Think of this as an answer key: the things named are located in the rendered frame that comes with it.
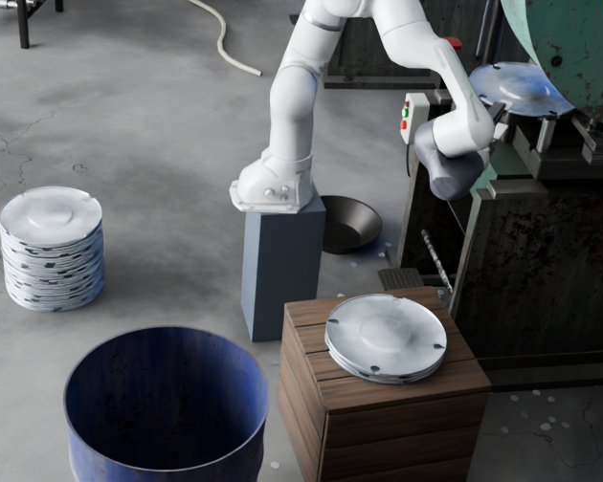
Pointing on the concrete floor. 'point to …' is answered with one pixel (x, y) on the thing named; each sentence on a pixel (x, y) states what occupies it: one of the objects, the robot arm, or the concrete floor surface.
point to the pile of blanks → (54, 272)
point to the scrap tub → (167, 408)
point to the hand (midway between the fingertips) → (501, 118)
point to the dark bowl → (348, 224)
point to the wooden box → (377, 405)
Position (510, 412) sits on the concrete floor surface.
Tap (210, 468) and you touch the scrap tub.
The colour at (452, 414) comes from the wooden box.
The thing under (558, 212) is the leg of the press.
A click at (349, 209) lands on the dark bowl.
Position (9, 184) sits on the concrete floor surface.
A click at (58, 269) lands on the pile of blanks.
